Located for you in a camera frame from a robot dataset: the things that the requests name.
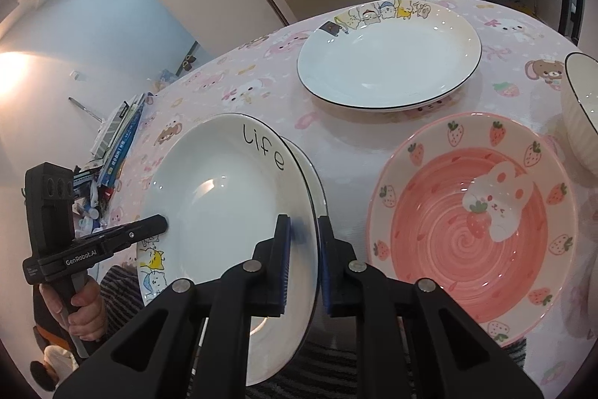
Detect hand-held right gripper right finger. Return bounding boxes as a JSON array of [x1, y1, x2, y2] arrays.
[[319, 216, 545, 399]]

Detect pile of books and boxes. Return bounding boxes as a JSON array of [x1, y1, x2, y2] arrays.
[[90, 92, 157, 206]]

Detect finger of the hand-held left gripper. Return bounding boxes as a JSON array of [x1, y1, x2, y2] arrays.
[[96, 215, 169, 252]]

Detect white ribbed bowl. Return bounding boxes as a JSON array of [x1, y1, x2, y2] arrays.
[[561, 52, 598, 185]]

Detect pink strawberry rabbit bowl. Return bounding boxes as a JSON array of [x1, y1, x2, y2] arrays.
[[366, 112, 580, 347]]

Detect grey striped cloth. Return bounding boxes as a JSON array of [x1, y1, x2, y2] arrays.
[[100, 266, 528, 399]]

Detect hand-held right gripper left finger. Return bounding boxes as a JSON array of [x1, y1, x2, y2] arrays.
[[53, 214, 293, 399]]

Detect white cartoon print plate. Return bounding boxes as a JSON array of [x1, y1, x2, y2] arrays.
[[297, 0, 482, 113], [139, 113, 321, 387], [279, 136, 328, 236]]

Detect white mop stick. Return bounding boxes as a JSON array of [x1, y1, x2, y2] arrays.
[[68, 96, 106, 122]]

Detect person's left hand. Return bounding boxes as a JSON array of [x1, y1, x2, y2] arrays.
[[40, 280, 107, 353]]

